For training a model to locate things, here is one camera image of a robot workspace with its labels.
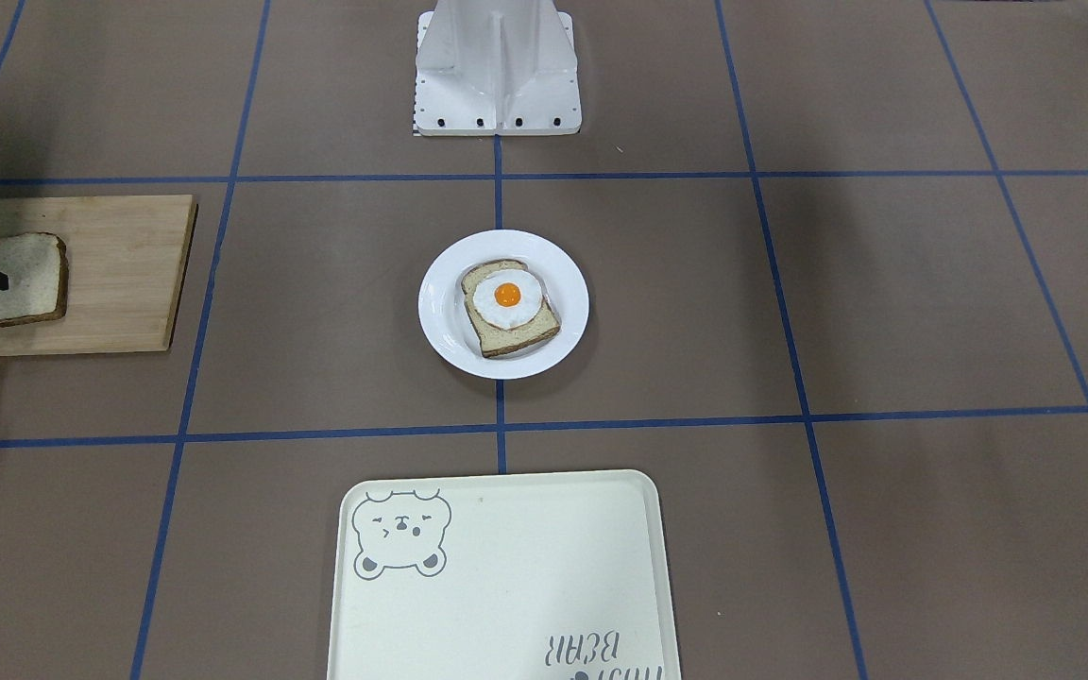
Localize brown bread slice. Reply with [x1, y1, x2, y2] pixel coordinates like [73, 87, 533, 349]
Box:
[0, 232, 69, 327]

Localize white round plate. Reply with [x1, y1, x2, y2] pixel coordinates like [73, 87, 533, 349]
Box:
[418, 228, 590, 380]

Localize bread slice under egg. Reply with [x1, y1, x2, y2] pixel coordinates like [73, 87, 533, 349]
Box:
[459, 259, 561, 360]

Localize wooden cutting board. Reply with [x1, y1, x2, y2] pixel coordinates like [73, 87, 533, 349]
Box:
[0, 195, 197, 357]

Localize fried egg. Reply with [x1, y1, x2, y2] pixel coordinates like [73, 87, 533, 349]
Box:
[472, 268, 544, 331]

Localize cream bear serving tray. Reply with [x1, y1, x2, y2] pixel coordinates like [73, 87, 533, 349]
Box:
[327, 469, 682, 679]

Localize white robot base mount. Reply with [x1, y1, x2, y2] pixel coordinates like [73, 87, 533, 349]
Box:
[412, 1, 583, 137]

